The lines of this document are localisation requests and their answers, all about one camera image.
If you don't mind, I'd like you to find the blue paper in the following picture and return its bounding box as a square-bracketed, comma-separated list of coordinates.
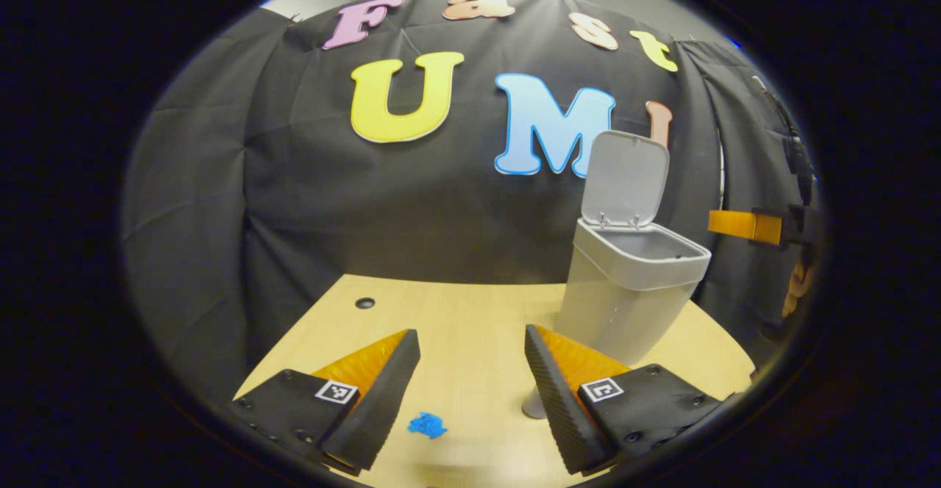
[408, 412, 448, 440]

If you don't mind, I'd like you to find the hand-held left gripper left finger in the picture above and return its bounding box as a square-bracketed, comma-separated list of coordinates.
[229, 329, 422, 476]

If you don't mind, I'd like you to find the wooden desktop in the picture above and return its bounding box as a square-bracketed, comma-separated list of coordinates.
[234, 273, 758, 488]

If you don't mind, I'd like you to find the white desktop garbage bin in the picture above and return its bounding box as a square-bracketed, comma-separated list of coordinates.
[553, 130, 712, 367]

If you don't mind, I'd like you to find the black cable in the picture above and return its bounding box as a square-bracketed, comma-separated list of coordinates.
[754, 75, 815, 206]

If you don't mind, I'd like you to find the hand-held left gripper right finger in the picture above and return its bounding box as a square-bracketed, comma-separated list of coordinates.
[524, 324, 726, 476]

